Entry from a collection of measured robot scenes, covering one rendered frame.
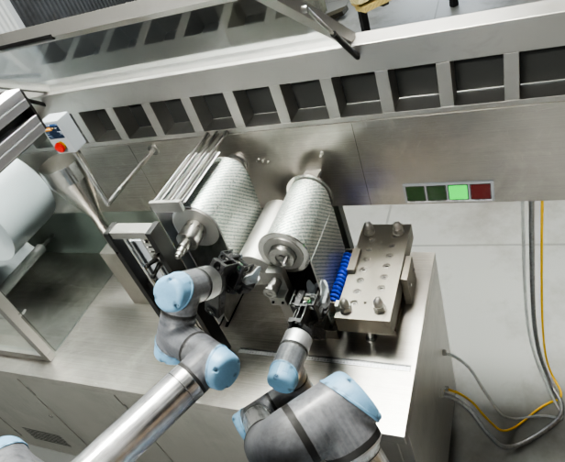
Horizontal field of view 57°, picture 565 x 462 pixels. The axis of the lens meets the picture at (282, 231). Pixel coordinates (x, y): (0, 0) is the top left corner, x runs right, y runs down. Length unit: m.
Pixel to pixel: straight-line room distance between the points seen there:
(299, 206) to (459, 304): 1.55
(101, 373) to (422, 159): 1.25
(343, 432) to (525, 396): 1.63
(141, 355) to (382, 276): 0.86
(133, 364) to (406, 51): 1.29
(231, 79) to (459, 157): 0.67
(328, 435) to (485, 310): 1.92
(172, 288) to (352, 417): 0.41
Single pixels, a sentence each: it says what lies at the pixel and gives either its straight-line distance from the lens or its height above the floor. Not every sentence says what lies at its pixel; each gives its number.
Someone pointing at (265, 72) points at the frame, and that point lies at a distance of 1.50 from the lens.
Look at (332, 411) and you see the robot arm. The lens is 0.97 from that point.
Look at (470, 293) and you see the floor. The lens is 2.87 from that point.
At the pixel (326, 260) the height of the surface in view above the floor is 1.12.
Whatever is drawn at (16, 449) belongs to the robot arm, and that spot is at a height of 1.43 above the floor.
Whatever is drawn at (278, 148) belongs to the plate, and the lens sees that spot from 1.61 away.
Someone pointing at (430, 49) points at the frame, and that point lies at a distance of 1.37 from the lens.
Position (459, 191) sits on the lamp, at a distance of 1.57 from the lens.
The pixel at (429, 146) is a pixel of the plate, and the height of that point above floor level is 1.34.
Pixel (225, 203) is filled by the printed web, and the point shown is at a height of 1.36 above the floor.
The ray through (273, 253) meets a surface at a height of 1.27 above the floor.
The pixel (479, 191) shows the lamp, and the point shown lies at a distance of 1.57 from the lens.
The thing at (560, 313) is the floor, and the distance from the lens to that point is 2.80.
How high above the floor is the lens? 2.15
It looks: 37 degrees down
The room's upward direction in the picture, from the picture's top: 21 degrees counter-clockwise
